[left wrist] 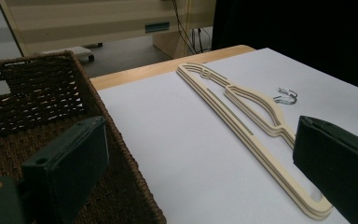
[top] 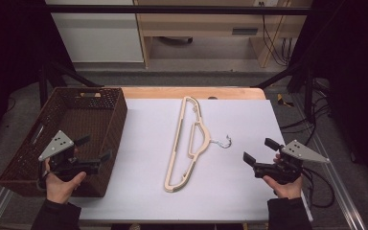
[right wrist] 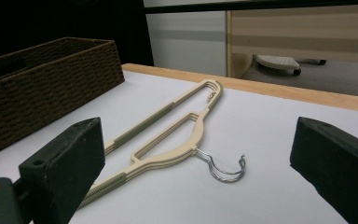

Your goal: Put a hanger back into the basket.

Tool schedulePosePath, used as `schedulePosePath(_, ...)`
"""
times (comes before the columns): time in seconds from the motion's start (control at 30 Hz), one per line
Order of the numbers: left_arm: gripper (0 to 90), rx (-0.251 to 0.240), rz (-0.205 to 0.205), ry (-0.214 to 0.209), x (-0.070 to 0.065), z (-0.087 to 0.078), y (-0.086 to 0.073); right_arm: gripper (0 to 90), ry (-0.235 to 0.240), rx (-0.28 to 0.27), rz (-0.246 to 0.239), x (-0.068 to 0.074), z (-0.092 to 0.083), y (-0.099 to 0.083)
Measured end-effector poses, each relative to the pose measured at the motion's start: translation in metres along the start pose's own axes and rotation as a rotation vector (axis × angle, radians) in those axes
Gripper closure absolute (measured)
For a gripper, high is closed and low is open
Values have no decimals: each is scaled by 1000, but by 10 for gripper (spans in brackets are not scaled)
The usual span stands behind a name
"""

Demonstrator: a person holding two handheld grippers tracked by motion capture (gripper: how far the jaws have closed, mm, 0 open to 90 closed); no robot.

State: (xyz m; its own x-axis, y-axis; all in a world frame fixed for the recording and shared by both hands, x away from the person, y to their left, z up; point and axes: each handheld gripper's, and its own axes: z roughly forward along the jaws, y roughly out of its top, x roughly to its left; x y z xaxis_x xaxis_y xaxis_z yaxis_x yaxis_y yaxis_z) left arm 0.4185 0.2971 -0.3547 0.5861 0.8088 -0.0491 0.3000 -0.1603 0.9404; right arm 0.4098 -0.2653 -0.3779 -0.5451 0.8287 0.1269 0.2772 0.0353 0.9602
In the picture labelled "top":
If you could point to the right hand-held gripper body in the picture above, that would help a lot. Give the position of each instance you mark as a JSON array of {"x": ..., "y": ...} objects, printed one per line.
[{"x": 297, "y": 151}]

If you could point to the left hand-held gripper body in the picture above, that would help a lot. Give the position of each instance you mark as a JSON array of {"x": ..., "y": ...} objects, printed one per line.
[{"x": 59, "y": 145}]

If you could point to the brown woven plastic basket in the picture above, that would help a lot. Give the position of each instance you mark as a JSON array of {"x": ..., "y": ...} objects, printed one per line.
[{"x": 76, "y": 115}]

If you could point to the person's right hand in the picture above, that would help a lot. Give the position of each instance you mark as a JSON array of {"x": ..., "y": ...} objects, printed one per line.
[{"x": 287, "y": 191}]

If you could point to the person's left hand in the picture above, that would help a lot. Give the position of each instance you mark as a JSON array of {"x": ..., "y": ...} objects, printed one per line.
[{"x": 60, "y": 190}]

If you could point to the white table sheet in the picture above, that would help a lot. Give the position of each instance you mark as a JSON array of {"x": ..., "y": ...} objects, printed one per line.
[{"x": 242, "y": 127}]

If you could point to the yellow and black tool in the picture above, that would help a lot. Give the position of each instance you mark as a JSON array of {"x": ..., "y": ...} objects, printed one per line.
[{"x": 282, "y": 101}]

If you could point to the black metal stand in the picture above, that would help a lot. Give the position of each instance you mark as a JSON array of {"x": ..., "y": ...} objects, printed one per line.
[
  {"x": 43, "y": 86},
  {"x": 308, "y": 96}
]

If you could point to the white cabinet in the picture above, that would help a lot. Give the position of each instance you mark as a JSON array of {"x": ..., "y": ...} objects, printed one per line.
[{"x": 99, "y": 38}]

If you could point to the black curtain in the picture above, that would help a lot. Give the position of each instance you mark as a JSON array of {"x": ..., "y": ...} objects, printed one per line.
[
  {"x": 9, "y": 48},
  {"x": 357, "y": 64}
]

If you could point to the light wooden desk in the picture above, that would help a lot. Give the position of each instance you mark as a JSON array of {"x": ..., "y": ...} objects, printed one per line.
[{"x": 204, "y": 22}]

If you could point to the black horizontal frame bar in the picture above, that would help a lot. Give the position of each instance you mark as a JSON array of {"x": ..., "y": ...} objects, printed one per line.
[{"x": 172, "y": 10}]

